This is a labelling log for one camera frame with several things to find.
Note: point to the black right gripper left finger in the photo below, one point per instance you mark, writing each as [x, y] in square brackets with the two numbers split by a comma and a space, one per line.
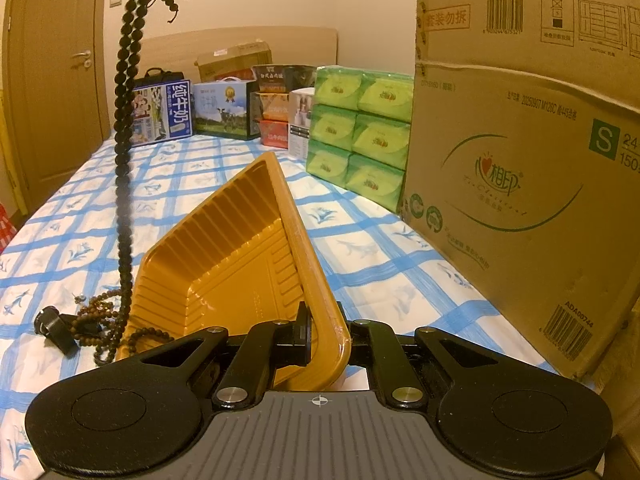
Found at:
[266, 347]

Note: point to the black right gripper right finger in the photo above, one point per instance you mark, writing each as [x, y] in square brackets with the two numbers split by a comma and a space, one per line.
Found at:
[376, 348]

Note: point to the yellow plastic tray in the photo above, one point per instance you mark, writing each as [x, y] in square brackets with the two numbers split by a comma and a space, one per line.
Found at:
[243, 257]

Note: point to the black smart band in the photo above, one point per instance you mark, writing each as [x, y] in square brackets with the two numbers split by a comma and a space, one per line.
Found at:
[56, 327]

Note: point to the green tissue pack bundle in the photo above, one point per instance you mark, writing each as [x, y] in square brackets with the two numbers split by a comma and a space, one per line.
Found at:
[360, 132]

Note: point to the large cardboard box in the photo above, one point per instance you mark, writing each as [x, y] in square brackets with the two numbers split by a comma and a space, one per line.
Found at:
[523, 163]

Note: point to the white product box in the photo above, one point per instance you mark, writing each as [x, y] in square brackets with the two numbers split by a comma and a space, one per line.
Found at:
[300, 103]

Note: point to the cow picture milk box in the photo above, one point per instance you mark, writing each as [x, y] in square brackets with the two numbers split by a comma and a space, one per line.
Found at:
[222, 108]

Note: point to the blue milk carton box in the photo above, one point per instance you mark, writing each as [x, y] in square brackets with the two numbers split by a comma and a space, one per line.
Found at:
[162, 112]

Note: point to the stacked dark snack boxes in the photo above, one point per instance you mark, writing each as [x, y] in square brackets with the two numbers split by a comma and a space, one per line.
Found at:
[270, 100]

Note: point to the red white checkered cloth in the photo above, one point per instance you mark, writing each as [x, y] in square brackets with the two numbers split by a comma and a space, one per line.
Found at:
[7, 229]

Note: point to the black bag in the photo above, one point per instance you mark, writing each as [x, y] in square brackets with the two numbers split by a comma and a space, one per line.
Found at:
[156, 75]

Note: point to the small brown cardboard box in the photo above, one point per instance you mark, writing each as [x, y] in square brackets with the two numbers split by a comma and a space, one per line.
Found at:
[233, 62]

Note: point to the wooden door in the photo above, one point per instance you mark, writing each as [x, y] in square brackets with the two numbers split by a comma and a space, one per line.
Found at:
[54, 91]

